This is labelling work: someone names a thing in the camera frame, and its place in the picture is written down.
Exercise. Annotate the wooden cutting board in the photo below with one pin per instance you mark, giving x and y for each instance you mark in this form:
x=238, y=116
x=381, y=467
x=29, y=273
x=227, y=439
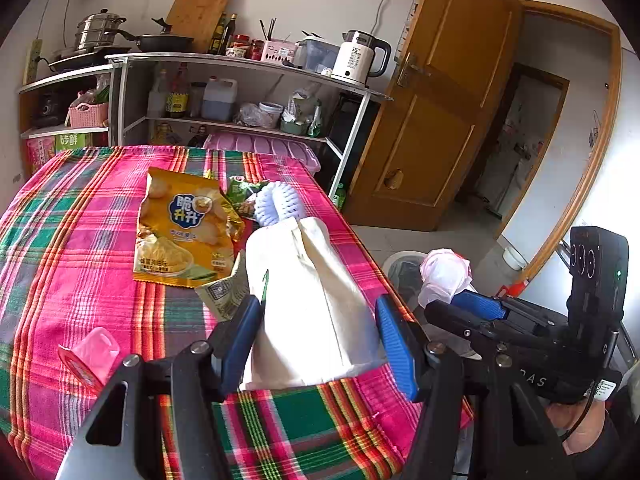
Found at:
x=200, y=15

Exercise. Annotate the dark oil bottle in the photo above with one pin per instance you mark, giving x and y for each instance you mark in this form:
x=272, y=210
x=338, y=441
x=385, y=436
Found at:
x=216, y=35
x=230, y=30

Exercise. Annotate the cream paper bag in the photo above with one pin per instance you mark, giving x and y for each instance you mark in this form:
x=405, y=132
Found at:
x=310, y=310

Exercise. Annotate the yellow cooking oil bottle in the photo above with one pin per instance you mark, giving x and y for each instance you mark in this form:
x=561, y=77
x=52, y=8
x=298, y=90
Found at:
x=164, y=135

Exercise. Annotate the green glass bottle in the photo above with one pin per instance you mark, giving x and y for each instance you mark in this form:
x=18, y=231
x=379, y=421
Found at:
x=339, y=197

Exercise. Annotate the white plastic bottle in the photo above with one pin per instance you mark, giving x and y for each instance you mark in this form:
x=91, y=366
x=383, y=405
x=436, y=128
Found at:
x=156, y=97

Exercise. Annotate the pink cardboard box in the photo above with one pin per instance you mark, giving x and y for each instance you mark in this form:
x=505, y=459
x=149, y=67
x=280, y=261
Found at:
x=40, y=157

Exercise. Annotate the white floor bowl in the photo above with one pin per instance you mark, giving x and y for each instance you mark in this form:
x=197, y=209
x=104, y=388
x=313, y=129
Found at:
x=515, y=258

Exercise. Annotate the green cardboard box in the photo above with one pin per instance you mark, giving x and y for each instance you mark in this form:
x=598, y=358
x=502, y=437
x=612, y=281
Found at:
x=72, y=142

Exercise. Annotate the pink utensil holder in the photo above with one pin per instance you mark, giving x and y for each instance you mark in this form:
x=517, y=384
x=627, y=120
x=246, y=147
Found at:
x=277, y=52

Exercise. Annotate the crumpled clear plastic bag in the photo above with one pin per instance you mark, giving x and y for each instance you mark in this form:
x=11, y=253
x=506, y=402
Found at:
x=247, y=116

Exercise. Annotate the clear plastic container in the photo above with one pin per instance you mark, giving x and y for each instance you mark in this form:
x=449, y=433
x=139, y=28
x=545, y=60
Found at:
x=315, y=55

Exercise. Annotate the steel steamer pot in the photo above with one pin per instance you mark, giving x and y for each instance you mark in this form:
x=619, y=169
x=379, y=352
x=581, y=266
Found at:
x=97, y=30

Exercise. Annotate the green food bags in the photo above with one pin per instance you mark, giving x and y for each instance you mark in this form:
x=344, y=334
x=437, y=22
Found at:
x=300, y=110

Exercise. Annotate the red plastic container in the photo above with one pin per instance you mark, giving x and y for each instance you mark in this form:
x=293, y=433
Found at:
x=512, y=290

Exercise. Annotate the black induction cooker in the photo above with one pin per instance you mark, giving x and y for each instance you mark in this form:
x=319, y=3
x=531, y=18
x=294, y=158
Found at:
x=80, y=59

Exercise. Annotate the small green snack packet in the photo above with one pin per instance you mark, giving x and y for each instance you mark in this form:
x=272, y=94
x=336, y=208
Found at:
x=225, y=295

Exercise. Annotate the white frame kitchen shelf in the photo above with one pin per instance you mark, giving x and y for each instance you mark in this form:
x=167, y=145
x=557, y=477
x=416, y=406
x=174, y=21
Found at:
x=250, y=70

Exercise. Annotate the green pea snack packet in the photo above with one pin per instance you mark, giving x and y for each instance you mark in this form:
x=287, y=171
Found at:
x=240, y=195

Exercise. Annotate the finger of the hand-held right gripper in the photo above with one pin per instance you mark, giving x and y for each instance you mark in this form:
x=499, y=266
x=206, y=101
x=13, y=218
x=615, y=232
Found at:
x=450, y=317
x=480, y=304

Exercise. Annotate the small black appliance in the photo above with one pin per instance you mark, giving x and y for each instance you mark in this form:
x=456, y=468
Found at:
x=47, y=110

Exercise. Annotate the person's right hand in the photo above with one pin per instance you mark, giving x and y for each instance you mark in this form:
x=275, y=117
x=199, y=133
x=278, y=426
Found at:
x=575, y=430

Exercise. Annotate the dark liquid plastic jug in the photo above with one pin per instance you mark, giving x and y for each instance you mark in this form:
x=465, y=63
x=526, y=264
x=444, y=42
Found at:
x=219, y=102

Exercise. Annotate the white electric kettle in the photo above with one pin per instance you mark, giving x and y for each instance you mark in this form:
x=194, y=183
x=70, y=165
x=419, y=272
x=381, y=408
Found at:
x=352, y=60

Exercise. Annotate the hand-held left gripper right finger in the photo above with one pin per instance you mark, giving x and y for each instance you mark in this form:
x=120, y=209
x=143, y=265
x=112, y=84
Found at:
x=397, y=347

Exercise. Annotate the black kitchen appliance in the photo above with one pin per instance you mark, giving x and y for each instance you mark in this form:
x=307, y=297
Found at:
x=350, y=125

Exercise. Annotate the yellow chips bag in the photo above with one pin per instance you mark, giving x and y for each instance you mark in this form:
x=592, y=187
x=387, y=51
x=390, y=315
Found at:
x=175, y=230

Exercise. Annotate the dark chopsticks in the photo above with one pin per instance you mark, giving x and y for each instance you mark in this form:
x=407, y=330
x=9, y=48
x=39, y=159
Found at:
x=268, y=30

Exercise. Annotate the white trash bin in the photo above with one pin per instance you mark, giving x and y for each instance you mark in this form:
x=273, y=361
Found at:
x=395, y=266

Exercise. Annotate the wooden door frame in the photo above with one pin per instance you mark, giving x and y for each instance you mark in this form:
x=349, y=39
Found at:
x=600, y=135

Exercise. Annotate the dark sauce bottle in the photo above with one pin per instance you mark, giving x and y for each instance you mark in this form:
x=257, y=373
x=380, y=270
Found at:
x=197, y=137

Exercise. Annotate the soy sauce bottle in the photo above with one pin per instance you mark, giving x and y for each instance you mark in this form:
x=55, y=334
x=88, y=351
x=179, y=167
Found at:
x=177, y=97

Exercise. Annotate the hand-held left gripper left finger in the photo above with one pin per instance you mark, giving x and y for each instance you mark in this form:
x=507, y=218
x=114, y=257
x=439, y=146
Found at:
x=240, y=345

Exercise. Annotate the pink plastic tray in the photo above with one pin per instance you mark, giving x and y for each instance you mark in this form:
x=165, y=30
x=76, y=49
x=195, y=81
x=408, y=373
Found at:
x=260, y=147

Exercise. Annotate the wall measuring strip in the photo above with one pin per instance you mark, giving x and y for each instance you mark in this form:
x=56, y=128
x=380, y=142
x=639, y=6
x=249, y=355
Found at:
x=410, y=20

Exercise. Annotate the black wok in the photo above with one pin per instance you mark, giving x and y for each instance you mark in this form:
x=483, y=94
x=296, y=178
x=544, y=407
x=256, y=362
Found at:
x=160, y=42

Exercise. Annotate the glass jar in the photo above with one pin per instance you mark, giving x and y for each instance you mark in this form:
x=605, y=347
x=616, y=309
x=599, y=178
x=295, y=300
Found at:
x=197, y=100

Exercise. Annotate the pink green plaid tablecloth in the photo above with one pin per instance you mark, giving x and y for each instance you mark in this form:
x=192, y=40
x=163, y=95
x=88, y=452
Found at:
x=75, y=260

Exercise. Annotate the red sauce jar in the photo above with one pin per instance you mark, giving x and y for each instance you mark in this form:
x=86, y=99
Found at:
x=256, y=50
x=240, y=42

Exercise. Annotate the red snack wrapper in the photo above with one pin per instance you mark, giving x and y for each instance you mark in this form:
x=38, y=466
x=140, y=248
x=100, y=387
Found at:
x=97, y=355

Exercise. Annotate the pink woven basket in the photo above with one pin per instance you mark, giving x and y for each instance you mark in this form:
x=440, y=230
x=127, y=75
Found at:
x=87, y=116

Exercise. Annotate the wooden door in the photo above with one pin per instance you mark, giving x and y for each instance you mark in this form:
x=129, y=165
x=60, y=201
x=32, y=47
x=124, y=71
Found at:
x=440, y=110

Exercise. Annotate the wall power strip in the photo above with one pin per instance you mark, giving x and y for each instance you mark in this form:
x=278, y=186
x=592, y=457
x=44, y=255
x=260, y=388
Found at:
x=32, y=62

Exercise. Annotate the white plastic tub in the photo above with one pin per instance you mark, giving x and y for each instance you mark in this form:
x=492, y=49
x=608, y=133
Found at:
x=271, y=114

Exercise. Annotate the white bristle brush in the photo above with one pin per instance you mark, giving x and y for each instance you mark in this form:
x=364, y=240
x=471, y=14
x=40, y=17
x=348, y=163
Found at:
x=275, y=202

